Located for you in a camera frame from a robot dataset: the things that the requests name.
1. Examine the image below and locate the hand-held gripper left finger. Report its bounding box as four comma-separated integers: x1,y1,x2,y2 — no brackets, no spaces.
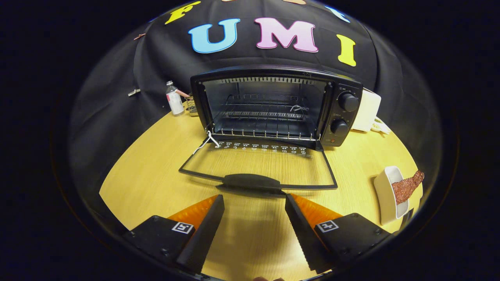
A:
123,194,225,274

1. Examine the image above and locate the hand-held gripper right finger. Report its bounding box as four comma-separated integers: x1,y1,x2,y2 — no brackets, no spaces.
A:
284,193,393,274

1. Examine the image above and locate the reddish brown meat strip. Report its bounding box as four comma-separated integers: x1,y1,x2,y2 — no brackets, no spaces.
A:
391,170,425,205

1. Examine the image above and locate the black toaster oven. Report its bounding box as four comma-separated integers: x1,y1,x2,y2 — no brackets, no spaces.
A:
179,66,364,196

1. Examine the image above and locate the white slot toaster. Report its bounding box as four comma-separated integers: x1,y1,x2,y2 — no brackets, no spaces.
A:
351,88,382,132

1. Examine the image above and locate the white rectangular dish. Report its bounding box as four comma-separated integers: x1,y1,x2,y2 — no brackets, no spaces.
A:
373,166,410,226

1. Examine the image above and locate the white divided bean dish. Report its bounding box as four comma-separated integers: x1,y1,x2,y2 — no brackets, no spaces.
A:
371,117,391,135

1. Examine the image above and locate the small clear plastic bottle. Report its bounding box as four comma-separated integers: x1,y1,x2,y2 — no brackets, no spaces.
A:
166,81,185,116

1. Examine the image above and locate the small wire basket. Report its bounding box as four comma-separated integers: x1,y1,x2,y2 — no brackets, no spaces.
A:
175,89,199,117

